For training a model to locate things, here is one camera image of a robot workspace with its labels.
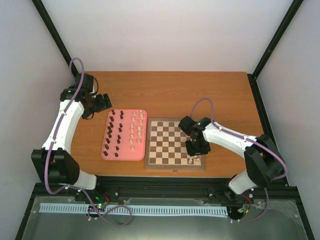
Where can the pink plastic tray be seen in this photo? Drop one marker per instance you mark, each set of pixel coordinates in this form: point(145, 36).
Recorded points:
point(127, 151)

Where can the black aluminium frame rail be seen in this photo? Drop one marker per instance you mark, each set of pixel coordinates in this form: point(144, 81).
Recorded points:
point(210, 190)

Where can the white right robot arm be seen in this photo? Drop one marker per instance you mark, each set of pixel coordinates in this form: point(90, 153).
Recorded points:
point(263, 161)

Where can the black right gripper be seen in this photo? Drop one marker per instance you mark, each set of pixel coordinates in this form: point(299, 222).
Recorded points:
point(192, 152)

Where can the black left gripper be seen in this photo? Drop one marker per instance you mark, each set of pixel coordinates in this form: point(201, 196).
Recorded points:
point(102, 105)

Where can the wooden chess board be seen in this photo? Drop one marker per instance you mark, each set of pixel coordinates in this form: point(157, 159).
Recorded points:
point(166, 147)

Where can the light blue cable duct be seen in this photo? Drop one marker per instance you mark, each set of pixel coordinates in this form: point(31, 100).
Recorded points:
point(136, 210)

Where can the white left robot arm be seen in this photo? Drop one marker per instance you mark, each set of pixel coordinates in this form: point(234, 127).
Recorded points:
point(53, 162)

